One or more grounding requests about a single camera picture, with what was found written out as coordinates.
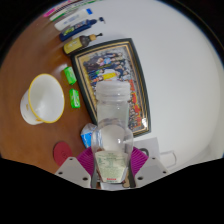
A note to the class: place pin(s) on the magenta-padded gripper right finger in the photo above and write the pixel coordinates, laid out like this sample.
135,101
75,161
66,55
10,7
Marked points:
151,170

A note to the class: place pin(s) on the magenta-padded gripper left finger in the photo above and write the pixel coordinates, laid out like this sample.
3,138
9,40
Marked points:
70,170

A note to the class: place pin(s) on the clear bottle with white cap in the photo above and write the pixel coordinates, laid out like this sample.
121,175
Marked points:
111,140

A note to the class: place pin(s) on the flat round red coaster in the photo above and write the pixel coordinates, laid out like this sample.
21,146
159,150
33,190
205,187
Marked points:
62,152

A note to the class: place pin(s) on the white printed paper gift bag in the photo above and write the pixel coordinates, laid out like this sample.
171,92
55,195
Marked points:
148,145

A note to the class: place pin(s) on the blue tissue pack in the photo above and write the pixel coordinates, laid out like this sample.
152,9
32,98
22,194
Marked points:
87,136

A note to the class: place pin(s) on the small green box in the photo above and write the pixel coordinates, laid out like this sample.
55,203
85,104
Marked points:
70,75
74,98

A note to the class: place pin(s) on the white cup with yellow rim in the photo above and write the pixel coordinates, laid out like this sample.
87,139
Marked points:
45,100

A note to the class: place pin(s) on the framed group picture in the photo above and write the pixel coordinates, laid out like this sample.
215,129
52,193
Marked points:
103,66

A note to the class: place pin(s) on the dark bottle with yellow label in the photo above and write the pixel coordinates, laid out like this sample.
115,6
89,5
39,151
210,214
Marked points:
76,45

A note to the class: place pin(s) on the dark blue pump bottle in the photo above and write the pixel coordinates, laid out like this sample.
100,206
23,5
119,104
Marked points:
75,29

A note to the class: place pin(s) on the white bottle with blue cap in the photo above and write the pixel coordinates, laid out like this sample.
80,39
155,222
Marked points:
71,20

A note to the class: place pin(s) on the white printed tube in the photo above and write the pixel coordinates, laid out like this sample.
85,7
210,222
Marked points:
71,11

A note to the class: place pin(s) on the pink printed tube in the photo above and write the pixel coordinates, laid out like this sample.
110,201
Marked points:
55,10

